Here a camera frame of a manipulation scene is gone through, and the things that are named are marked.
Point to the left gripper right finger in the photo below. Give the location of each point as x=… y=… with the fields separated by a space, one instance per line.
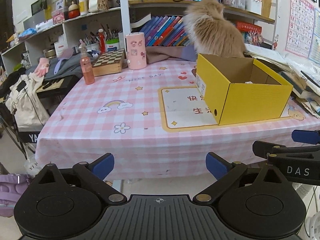
x=226 y=175

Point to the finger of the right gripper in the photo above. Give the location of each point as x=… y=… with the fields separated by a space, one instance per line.
x=264 y=149
x=304 y=136

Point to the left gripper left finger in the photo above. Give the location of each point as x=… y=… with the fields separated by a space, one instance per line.
x=92 y=179

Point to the yellow cardboard box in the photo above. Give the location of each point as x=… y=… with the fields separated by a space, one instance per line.
x=240 y=89

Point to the pile of books and papers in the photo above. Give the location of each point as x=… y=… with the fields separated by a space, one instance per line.
x=302 y=74

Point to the pink checkered tablecloth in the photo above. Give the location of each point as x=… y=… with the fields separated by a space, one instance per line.
x=155 y=123

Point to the purple backpack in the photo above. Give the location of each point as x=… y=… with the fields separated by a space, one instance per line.
x=12 y=187

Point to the white tote bag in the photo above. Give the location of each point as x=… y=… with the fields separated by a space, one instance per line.
x=24 y=104

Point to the wooden chessboard box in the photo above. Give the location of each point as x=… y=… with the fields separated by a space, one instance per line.
x=109 y=63

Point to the red boxed books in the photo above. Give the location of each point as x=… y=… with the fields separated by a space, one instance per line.
x=252 y=33

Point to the pink glove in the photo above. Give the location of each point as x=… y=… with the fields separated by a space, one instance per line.
x=42 y=68

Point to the fluffy cream and white cat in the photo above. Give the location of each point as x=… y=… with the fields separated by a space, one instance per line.
x=210 y=32

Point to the pink cartoon cylinder container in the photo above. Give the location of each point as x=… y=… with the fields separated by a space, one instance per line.
x=136 y=50

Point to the mauve folded cloth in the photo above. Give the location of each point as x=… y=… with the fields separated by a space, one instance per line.
x=158 y=53

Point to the white pen holder box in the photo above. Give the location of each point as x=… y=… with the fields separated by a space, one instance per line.
x=254 y=6

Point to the row of leaning books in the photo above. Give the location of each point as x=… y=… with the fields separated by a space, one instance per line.
x=165 y=31

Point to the white wooden bookshelf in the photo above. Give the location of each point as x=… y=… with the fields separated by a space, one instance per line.
x=127 y=8

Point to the alphabet wall poster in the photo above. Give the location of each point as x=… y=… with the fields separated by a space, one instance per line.
x=301 y=25

